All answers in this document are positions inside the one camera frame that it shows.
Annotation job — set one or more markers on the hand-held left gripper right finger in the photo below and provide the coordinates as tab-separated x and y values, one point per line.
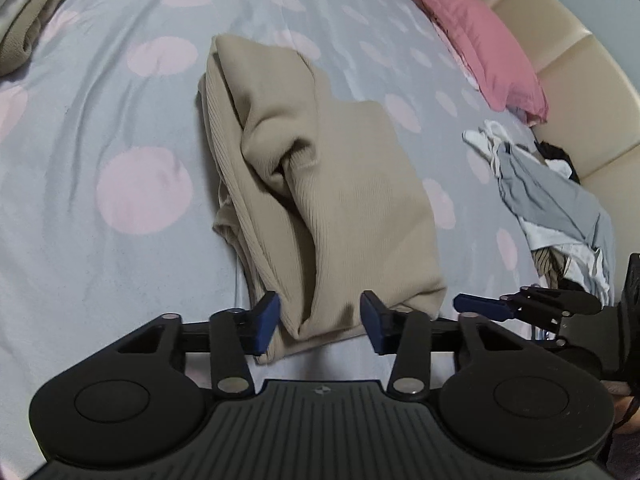
374	322

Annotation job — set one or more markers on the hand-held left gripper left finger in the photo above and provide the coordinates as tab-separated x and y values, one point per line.
264	322

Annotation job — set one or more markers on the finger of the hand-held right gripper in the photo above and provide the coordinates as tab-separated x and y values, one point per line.
482	306

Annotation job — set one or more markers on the beige ribbed shirt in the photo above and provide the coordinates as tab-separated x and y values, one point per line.
340	210

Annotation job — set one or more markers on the person's right hand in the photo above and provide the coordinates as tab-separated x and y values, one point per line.
625	407

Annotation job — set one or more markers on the grey crumpled garment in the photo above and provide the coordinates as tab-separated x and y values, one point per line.
545	195

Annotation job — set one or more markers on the white crumpled garment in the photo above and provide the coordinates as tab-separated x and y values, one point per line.
487	137

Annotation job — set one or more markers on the black crumpled garment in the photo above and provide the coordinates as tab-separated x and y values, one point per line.
555	152

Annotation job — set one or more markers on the cream padded headboard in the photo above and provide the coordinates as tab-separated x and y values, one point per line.
590	85

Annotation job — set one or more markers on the polka dot bed sheet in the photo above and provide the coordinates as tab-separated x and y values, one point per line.
100	110

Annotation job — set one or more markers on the pink pillow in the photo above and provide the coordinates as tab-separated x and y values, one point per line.
475	35

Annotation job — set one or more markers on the beige folded garment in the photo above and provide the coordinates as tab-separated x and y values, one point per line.
30	25

